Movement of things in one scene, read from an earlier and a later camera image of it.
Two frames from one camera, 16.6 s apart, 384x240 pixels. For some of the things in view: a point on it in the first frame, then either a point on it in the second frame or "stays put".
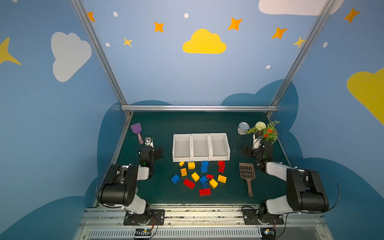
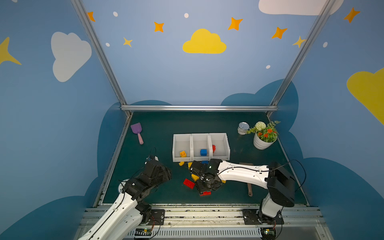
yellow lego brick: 195,176 stays put
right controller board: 268,233 stays put
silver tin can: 242,128 stays put
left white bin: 182,148 stays put
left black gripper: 156,153 → 162,173
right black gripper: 248,150 → 202,182
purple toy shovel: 137,128 stays put
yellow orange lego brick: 183,172 → 183,154
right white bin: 219,147 stays put
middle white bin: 200,147 stays put
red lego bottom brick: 205,192 stays put
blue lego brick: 175,179 → 203,152
